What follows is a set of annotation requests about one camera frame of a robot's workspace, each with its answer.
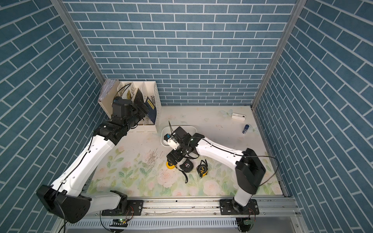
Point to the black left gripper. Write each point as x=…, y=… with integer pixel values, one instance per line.
x=136, y=108

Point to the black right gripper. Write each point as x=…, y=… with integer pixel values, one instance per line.
x=177, y=157

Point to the yellow round tape measure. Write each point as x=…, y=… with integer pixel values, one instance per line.
x=170, y=165

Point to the black yellow tape measure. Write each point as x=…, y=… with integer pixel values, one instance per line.
x=202, y=168

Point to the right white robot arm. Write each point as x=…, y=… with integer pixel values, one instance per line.
x=246, y=165

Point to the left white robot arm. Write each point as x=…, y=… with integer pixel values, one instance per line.
x=64, y=198

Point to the white oval storage box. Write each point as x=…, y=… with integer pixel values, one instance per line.
x=189, y=129

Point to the white yellow-edged book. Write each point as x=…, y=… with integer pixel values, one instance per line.
x=129, y=92

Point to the black worn-page book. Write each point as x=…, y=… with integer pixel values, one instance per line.
x=140, y=97

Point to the white perforated file organizer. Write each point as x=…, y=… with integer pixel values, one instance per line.
x=150, y=123

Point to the beige file folder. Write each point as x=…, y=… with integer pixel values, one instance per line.
x=107, y=94

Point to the dark blue book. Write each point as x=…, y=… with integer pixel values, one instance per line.
x=152, y=113

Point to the white rectangular device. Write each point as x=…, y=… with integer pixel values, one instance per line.
x=238, y=116

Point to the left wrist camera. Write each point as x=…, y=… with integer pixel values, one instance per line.
x=121, y=107

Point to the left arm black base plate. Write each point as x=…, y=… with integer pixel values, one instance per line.
x=128, y=207

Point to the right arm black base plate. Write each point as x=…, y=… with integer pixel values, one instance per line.
x=230, y=207

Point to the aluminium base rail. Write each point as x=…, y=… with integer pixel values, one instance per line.
x=270, y=214

